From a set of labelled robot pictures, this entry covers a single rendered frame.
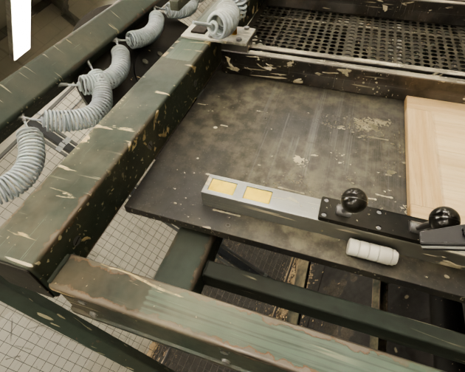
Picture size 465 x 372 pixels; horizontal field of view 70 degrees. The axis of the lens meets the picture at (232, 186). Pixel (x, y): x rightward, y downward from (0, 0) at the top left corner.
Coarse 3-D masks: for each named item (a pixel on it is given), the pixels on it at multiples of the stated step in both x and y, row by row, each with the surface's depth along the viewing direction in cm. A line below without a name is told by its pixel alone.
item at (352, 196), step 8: (344, 192) 48; (352, 192) 47; (360, 192) 47; (344, 200) 47; (352, 200) 46; (360, 200) 46; (336, 208) 58; (344, 208) 48; (352, 208) 47; (360, 208) 46
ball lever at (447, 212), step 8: (440, 208) 45; (448, 208) 45; (432, 216) 45; (440, 216) 44; (448, 216) 44; (456, 216) 44; (408, 224) 56; (416, 224) 55; (424, 224) 51; (432, 224) 45; (440, 224) 44; (448, 224) 44; (456, 224) 44; (416, 232) 55
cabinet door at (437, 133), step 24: (408, 96) 86; (408, 120) 80; (432, 120) 79; (456, 120) 80; (408, 144) 74; (432, 144) 74; (456, 144) 74; (408, 168) 70; (432, 168) 69; (456, 168) 69; (408, 192) 66; (432, 192) 65; (456, 192) 65
